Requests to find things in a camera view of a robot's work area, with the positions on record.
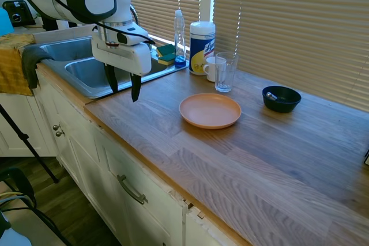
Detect white kitchen cabinets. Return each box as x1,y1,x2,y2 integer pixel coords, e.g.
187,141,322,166
0,64,252,246

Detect yellow green sponge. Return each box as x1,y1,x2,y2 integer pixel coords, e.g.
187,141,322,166
157,52,177,67
156,44,176,57

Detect grey dish cloth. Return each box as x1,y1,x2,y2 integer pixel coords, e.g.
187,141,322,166
21,44,55,90

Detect light blue plastic object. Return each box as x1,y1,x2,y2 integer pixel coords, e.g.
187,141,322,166
0,7,16,37

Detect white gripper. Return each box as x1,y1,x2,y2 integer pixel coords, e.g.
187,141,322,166
91,26,152,103

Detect black toaster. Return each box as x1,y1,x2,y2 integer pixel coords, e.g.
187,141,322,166
2,0,37,27

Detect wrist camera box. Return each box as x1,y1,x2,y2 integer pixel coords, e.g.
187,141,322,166
116,25,151,47

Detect white ceramic mug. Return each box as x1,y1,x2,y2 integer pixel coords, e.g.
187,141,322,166
202,56,227,83

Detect orange plastic plate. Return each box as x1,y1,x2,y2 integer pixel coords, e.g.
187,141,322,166
179,93,242,130

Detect stainless steel double sink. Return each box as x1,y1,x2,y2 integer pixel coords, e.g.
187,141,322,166
36,36,190,100

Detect disinfecting wipes canister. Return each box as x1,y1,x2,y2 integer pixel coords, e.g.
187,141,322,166
189,21,217,77

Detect clear dish soap bottle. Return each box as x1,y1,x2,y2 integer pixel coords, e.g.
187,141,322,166
174,9,187,69

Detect brushed metal cabinet handle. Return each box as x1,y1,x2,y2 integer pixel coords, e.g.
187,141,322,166
116,174,149,205

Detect yellow patterned towel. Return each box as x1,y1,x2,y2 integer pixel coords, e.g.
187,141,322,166
0,33,37,97

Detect metal spoon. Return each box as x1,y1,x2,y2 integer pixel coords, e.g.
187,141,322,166
265,92,286,101

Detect dark blue bowl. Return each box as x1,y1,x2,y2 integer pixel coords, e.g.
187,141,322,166
261,85,302,113

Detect black tripod leg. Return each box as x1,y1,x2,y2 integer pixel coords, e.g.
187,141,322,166
0,103,60,184

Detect clear drinking glass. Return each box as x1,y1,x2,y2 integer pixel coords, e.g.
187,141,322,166
214,52,240,93

